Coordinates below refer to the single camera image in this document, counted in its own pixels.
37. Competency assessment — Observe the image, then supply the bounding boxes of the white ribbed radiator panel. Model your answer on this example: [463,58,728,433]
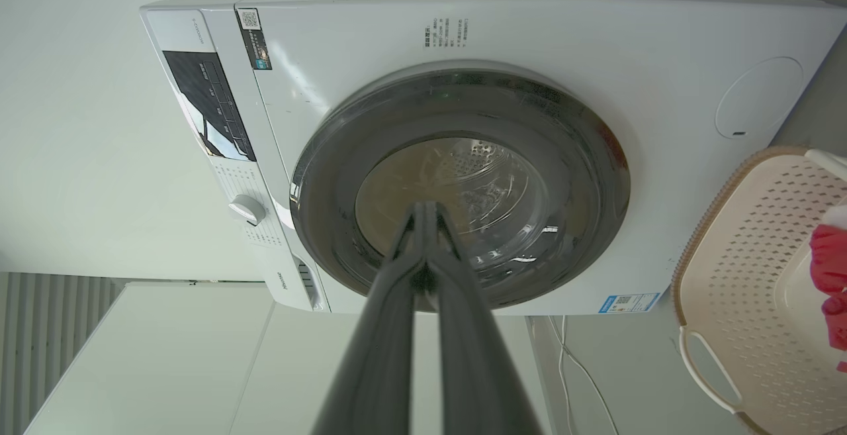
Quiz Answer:
[0,271,126,435]

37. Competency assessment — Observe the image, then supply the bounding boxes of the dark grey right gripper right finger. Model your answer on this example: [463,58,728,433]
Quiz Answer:
[424,201,543,435]

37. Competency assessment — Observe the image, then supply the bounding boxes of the red garment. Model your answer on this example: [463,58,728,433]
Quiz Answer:
[809,224,847,373]

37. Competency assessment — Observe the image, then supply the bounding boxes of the white front-load washing machine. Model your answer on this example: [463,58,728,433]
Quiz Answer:
[140,0,847,316]

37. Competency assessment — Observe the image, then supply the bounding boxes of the white washer control knob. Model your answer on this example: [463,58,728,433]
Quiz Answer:
[228,194,267,226]

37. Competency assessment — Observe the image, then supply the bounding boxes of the beige perforated laundry basket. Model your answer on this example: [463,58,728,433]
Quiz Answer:
[672,146,847,435]

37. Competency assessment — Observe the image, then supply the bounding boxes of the white power cable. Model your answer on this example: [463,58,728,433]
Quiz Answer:
[548,316,620,435]

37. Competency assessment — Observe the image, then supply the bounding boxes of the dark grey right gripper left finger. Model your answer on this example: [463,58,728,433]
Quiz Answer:
[311,201,426,435]

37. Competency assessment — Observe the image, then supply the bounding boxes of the round dark glass washer door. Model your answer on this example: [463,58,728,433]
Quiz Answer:
[290,61,631,310]

